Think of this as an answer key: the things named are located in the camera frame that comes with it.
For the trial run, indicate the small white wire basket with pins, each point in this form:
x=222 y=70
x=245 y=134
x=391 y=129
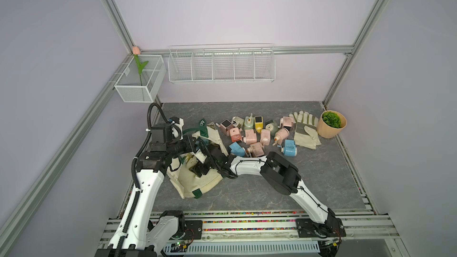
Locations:
x=128 y=84

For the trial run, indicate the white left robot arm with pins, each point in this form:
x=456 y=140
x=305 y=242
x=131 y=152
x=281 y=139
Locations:
x=136 y=236

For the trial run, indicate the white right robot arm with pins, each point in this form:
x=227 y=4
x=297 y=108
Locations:
x=280 y=174

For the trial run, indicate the round pink pencil sharpener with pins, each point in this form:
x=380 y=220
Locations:
x=280 y=136

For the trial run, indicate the pink artificial tulip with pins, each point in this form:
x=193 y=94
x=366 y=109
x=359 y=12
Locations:
x=140 y=64

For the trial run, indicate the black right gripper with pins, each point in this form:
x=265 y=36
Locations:
x=197 y=166

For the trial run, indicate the olive green pencil sharpener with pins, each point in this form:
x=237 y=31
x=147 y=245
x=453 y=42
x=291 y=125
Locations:
x=273 y=127

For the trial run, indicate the potted green plant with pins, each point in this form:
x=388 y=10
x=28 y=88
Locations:
x=330 y=124

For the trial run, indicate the cream tote bag green handles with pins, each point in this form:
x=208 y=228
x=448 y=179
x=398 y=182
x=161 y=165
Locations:
x=188 y=184

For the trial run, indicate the long white wire basket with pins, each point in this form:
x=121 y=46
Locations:
x=221 y=63

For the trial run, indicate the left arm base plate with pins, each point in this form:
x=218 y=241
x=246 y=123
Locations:
x=192 y=230

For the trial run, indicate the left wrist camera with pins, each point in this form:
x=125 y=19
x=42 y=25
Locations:
x=161 y=136

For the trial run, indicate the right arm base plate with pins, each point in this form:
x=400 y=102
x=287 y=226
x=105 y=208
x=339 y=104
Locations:
x=333 y=227

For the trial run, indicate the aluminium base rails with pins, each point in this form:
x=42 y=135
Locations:
x=283 y=234

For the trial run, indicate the cream work gloves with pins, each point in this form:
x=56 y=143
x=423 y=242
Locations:
x=305 y=130

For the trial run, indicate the beige pencil sharpener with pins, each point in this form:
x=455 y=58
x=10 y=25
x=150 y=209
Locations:
x=238 y=122

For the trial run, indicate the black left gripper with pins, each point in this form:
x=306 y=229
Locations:
x=189 y=144

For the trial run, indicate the yellow pencil sharpener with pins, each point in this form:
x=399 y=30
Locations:
x=258 y=123

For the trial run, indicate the blue pencil sharpener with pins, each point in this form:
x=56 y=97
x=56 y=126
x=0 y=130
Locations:
x=237 y=150
x=289 y=148

